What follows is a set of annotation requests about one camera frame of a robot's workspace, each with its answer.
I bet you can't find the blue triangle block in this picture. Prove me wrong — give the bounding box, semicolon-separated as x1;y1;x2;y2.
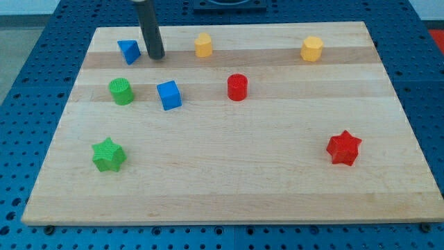
117;40;141;65

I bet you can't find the red cylinder block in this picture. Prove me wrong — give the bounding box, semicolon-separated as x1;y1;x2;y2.
227;74;248;101

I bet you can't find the wooden board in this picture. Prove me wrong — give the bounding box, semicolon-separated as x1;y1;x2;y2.
22;22;443;226

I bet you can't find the blue cube block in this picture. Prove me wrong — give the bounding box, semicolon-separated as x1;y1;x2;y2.
156;81;182;110

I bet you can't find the yellow heart block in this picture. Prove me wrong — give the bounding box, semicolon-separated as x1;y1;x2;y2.
194;33;213;58

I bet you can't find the green cylinder block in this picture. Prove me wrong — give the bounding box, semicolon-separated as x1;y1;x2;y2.
108;78;134;106

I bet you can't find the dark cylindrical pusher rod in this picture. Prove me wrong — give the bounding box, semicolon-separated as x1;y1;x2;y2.
132;0;165;60

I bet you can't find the green star block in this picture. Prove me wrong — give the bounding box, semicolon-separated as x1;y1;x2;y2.
92;137;127;172

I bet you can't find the yellow hexagon block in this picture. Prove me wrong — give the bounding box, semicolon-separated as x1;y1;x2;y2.
300;36;323;62

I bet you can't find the red star block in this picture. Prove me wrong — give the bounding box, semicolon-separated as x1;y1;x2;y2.
326;130;362;166

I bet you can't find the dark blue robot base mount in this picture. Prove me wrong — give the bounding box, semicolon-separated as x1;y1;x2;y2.
191;0;268;12

